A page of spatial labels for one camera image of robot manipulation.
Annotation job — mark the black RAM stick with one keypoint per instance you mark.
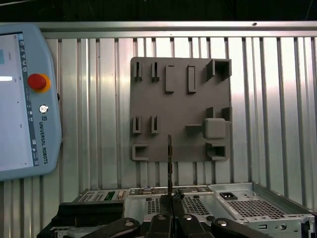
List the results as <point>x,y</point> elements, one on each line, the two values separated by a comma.
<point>170,161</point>

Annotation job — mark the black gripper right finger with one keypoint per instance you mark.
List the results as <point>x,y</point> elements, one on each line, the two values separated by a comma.
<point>188,228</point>

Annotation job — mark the grey parts rack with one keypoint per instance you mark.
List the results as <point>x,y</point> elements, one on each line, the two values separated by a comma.
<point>178,111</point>

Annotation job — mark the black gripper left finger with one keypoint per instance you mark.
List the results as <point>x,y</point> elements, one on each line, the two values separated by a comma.
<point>158,228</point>

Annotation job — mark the pale blue teach pendant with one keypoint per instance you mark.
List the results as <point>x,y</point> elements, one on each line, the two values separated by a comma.
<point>44,138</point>

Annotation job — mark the black PC case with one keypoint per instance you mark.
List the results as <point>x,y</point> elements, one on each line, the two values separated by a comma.
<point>198,205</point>

